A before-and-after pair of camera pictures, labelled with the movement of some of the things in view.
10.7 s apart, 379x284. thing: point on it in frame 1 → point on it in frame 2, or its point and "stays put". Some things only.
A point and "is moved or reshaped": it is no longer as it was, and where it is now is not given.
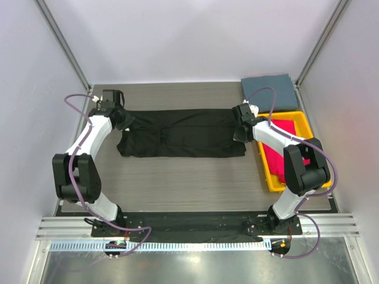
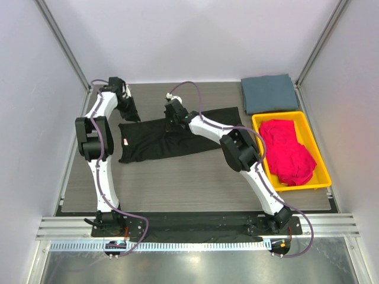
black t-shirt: x=182 y=133 is moved or reshaped
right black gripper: x=237 y=137 → x=168 y=126
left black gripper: x=119 y=106 → x=132 y=115
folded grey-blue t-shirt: x=285 y=95 stays put
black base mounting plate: x=193 y=226 stays put
